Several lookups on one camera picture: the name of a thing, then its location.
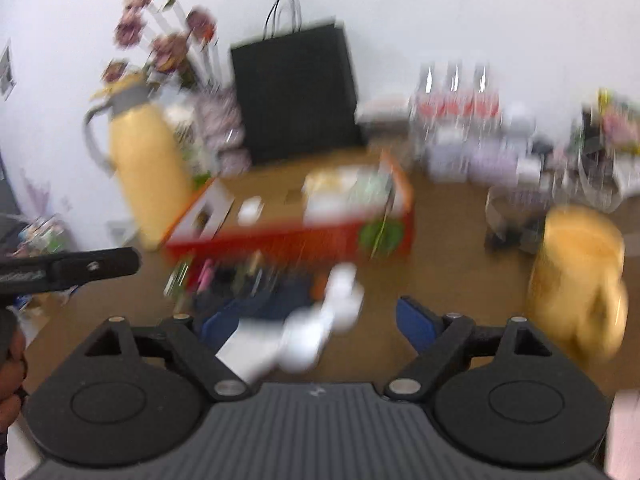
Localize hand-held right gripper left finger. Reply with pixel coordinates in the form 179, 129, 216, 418
86, 300, 252, 402

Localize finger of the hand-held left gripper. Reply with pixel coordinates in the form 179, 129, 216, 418
0, 247, 141, 295

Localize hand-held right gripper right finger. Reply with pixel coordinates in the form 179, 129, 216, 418
384, 296, 554, 402

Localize white cloth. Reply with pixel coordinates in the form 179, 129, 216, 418
215, 264, 367, 382

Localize red cardboard box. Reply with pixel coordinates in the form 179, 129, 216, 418
164, 151, 417, 262

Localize person's left hand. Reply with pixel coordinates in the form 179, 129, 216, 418
0, 331, 29, 432

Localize pink pen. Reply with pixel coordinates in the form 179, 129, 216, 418
197, 259, 216, 294

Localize colourful packets pile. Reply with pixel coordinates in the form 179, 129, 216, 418
16, 214, 69, 257

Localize navy zip pouch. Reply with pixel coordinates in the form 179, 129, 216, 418
192, 277, 332, 323

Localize purple dried flowers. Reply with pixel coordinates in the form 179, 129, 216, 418
19, 169, 52, 217

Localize yellow thermos jug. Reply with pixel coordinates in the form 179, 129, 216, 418
82, 72, 197, 252

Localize dark cabinet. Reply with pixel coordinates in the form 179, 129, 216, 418
0, 154, 24, 252

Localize small white case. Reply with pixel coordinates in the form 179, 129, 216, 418
237, 198, 266, 227

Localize clear glass bowl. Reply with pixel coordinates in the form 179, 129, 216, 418
484, 184, 552, 252

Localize pale green bundle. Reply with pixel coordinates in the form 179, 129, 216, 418
357, 167, 393, 206

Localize pale yellow bundle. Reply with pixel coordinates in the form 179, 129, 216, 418
303, 166, 366, 223

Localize yellow mug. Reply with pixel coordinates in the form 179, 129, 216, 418
524, 206, 631, 364

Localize white flat box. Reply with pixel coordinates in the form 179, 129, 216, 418
357, 96, 412, 127

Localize dried flower bouquet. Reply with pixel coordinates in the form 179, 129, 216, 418
101, 0, 252, 177

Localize white round device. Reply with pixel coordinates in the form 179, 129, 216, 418
504, 104, 537, 137

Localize pink cloth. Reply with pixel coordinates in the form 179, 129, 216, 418
604, 389, 640, 480

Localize black paper bag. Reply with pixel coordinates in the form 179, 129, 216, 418
229, 0, 365, 167

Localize grey wall plate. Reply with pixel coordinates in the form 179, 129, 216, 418
0, 39, 17, 102

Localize wire basket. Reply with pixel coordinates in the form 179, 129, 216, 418
567, 105, 640, 213

